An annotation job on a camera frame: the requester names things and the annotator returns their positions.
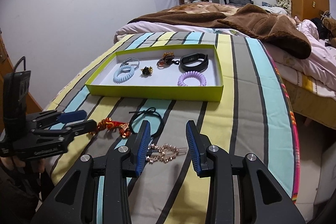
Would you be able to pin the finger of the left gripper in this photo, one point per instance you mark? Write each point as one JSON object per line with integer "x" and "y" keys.
{"x": 72, "y": 116}
{"x": 76, "y": 129}

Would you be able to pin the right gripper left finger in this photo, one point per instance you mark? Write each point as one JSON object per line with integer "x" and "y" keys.
{"x": 138, "y": 144}

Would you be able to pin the brown fleece blanket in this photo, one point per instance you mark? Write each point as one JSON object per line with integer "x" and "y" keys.
{"x": 251, "y": 20}

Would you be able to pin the green cardboard tray box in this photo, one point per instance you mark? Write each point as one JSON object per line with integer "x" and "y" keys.
{"x": 152, "y": 82}

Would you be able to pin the black fitness band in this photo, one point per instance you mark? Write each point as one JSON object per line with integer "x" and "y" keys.
{"x": 194, "y": 62}

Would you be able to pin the pink quilt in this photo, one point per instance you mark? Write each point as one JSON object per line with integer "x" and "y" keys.
{"x": 316, "y": 74}

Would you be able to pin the pink beaded hair clip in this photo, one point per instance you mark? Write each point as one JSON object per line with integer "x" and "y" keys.
{"x": 164, "y": 153}

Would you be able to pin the person left hand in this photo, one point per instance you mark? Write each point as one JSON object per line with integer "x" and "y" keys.
{"x": 13, "y": 162}

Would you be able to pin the brown teddy bear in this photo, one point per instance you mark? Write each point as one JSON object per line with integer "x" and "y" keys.
{"x": 330, "y": 24}

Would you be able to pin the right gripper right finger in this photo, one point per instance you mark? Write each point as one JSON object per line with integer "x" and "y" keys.
{"x": 197, "y": 150}

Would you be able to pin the red gold knot ornament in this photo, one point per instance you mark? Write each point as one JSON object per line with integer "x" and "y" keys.
{"x": 106, "y": 123}

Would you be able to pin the striped bed sheet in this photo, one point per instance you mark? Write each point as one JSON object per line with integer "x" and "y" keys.
{"x": 253, "y": 116}

